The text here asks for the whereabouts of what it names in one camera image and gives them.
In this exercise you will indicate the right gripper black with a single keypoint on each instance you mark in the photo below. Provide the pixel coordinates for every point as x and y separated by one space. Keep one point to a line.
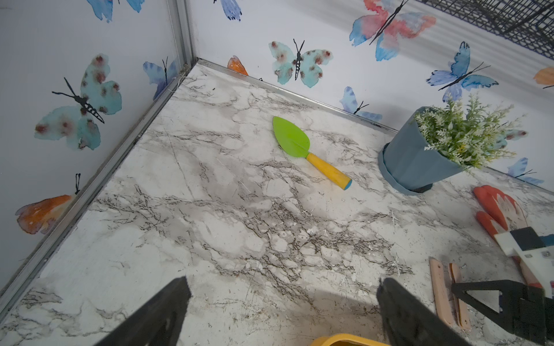
522 310

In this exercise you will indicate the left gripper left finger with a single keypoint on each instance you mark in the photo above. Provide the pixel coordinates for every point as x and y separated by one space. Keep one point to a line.
157 322

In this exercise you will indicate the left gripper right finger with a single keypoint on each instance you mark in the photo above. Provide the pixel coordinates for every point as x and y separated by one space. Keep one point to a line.
407 322

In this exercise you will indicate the pink folding fruit knife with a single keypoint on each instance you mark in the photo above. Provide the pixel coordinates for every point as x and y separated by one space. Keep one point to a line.
442 303

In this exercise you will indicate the yellow storage box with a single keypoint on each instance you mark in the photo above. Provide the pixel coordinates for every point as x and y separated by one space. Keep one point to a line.
345 340

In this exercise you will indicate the red white garden glove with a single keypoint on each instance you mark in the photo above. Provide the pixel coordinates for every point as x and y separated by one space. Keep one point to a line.
501 213

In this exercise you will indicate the potted green plant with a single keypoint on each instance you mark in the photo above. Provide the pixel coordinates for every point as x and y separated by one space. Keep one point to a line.
437 143

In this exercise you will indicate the green yellow toy trowel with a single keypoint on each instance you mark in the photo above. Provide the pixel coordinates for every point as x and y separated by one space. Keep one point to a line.
295 142

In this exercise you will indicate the black wire wall basket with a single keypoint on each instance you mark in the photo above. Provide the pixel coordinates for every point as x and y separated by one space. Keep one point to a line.
527 23

